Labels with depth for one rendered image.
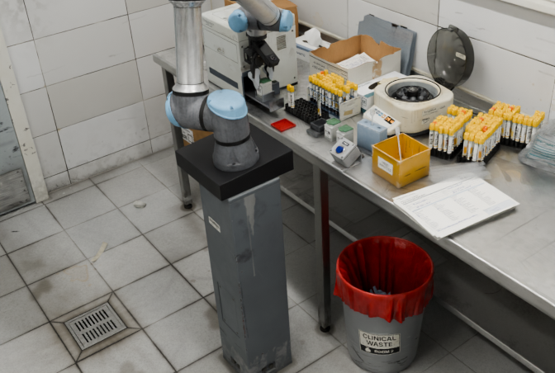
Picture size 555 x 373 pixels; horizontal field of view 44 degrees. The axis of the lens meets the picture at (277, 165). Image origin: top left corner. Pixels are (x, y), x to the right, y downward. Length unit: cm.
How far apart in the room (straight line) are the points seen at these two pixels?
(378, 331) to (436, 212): 67
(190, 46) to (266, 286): 89
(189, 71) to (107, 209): 178
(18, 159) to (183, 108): 182
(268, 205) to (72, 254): 151
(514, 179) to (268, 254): 85
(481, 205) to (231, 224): 78
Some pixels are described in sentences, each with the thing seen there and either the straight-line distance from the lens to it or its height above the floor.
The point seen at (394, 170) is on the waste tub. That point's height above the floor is 93.
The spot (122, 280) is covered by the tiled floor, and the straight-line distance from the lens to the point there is 332.
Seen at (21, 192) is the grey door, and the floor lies 10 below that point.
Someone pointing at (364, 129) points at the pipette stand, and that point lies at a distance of 235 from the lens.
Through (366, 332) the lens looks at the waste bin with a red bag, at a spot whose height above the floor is 23.
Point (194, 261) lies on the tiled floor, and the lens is 335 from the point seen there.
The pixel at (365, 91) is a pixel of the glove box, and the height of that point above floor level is 94.
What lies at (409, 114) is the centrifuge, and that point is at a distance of 243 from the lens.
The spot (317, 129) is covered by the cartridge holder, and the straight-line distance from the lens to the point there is 248.
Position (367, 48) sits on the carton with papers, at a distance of 296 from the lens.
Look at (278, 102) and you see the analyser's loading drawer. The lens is 263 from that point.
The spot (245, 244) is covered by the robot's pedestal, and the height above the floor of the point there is 67.
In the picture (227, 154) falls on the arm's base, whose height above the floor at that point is 100.
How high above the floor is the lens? 211
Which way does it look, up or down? 32 degrees down
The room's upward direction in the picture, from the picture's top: 4 degrees counter-clockwise
